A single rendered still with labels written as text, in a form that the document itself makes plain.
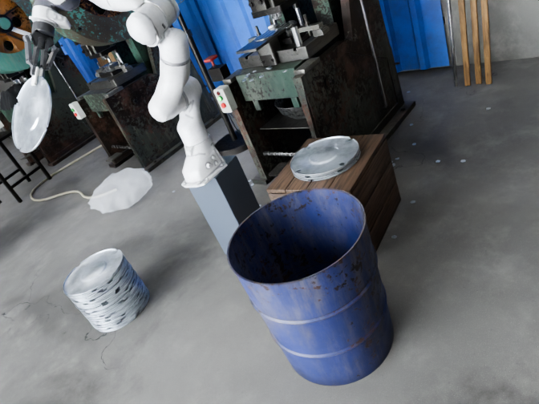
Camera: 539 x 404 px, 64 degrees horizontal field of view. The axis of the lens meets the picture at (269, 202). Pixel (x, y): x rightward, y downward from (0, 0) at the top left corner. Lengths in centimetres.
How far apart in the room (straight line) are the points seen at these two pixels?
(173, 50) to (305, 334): 105
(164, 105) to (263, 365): 102
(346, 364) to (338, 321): 19
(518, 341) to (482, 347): 10
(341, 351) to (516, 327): 53
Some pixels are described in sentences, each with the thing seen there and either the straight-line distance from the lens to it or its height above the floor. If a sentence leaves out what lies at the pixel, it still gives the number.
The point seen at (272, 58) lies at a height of 69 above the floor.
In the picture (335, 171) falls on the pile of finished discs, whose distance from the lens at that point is 169.
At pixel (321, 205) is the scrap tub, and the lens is 144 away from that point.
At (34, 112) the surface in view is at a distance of 184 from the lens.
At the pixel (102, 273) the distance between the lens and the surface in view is 208.
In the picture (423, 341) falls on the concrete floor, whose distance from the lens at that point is 152.
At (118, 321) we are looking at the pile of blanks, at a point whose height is 4.
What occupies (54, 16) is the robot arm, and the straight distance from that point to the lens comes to 193.
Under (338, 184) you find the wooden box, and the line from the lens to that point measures 164.
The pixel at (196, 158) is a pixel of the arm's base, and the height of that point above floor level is 54.
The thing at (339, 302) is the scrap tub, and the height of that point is 35.
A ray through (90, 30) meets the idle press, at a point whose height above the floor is 107.
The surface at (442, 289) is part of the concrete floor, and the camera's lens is 164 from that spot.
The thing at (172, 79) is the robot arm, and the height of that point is 88.
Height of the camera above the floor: 121
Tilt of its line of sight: 30 degrees down
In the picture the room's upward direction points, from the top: 24 degrees counter-clockwise
